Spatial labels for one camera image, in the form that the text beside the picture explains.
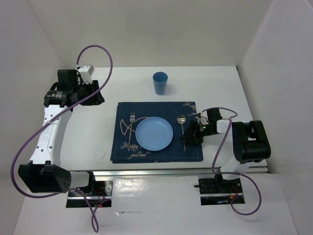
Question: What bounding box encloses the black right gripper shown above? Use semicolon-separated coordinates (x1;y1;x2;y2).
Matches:
179;119;216;145

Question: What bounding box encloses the silver metal spoon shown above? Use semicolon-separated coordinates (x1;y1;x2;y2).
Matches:
177;114;187;152

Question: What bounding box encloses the light blue plastic plate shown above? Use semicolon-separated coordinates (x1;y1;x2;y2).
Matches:
135;117;174;151

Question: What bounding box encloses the silver metal fork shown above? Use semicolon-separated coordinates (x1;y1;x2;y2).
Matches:
128;112;135;151

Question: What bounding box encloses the light blue plastic cup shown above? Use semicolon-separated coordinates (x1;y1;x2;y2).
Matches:
153;71;168;95

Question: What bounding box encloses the dark blue cloth placemat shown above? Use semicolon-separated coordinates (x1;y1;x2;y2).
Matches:
111;101;203;164

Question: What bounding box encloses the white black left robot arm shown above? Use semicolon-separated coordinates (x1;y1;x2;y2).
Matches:
18;65;104;193

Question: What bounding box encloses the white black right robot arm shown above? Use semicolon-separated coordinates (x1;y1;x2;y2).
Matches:
180;107;271;192

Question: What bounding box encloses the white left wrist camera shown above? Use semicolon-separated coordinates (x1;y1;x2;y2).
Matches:
76;65;94;84

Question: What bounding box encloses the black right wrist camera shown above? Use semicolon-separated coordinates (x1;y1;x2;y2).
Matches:
206;108;223;122

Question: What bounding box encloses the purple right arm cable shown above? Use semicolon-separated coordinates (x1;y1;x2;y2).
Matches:
198;107;263;216

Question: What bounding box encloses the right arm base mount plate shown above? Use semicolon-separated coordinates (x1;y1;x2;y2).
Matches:
194;178;245;206

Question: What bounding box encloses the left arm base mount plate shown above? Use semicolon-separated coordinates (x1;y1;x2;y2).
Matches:
66;177;115;209

